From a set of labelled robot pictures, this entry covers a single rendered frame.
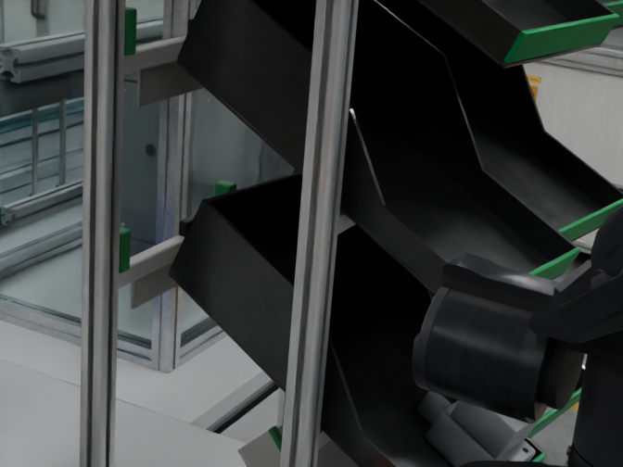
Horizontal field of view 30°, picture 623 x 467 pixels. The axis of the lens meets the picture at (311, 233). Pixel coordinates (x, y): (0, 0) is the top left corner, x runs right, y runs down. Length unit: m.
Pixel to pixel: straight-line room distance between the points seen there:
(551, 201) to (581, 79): 3.82
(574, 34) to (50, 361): 1.17
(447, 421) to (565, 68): 3.98
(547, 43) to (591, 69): 4.00
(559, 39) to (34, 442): 1.01
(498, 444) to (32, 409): 0.92
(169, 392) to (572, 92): 3.32
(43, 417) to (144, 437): 0.14
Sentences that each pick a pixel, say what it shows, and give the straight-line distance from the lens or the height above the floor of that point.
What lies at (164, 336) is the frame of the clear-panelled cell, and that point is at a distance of 1.70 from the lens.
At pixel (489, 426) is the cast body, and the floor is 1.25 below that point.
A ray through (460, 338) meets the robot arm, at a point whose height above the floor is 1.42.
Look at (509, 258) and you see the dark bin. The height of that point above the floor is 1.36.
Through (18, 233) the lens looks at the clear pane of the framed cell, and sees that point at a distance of 1.83.
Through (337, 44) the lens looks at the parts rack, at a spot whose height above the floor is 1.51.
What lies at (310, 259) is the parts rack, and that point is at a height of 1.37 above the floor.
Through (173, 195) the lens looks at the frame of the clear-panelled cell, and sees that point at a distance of 1.61.
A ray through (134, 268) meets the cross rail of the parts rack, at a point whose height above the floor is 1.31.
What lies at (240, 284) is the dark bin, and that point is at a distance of 0.82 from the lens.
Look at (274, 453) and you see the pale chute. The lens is 0.86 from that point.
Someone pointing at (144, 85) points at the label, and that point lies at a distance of 0.86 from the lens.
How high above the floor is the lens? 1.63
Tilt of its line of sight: 19 degrees down
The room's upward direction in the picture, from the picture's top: 5 degrees clockwise
